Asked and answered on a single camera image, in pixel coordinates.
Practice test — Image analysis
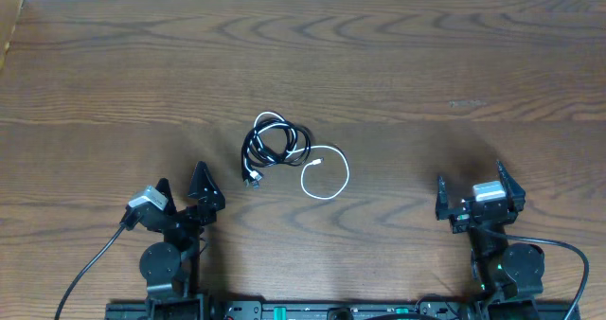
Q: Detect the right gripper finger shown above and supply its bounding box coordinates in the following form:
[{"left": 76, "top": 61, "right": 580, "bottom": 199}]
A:
[
  {"left": 496, "top": 160, "right": 526, "bottom": 211},
  {"left": 435, "top": 175, "right": 449, "bottom": 220}
]

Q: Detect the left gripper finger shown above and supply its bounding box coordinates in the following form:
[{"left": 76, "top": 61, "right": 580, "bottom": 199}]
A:
[
  {"left": 187, "top": 161, "right": 225, "bottom": 211},
  {"left": 155, "top": 178, "right": 177, "bottom": 214}
]

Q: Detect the white usb cable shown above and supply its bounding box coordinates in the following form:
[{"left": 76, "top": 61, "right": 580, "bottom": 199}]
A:
[{"left": 241, "top": 111, "right": 351, "bottom": 202}]

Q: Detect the black usb cable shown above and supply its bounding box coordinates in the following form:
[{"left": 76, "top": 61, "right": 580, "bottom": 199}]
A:
[{"left": 241, "top": 117, "right": 312, "bottom": 189}]

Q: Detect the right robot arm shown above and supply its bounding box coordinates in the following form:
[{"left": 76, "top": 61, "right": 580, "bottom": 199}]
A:
[{"left": 435, "top": 163, "right": 544, "bottom": 319}]

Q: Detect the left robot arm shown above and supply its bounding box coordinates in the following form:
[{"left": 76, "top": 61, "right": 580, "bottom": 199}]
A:
[{"left": 128, "top": 161, "right": 225, "bottom": 319}]

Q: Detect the right camera black cable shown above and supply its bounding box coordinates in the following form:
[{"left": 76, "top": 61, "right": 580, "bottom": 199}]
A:
[{"left": 477, "top": 227, "right": 591, "bottom": 320}]

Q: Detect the camera black cable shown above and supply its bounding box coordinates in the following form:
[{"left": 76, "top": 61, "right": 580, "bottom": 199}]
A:
[
  {"left": 54, "top": 222, "right": 129, "bottom": 320},
  {"left": 477, "top": 227, "right": 591, "bottom": 320}
]

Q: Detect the left camera black cable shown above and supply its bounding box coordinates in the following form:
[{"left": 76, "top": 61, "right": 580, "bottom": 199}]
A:
[{"left": 54, "top": 222, "right": 129, "bottom": 320}]

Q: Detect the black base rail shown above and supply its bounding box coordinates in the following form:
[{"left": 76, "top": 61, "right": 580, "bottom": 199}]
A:
[{"left": 104, "top": 297, "right": 569, "bottom": 320}]

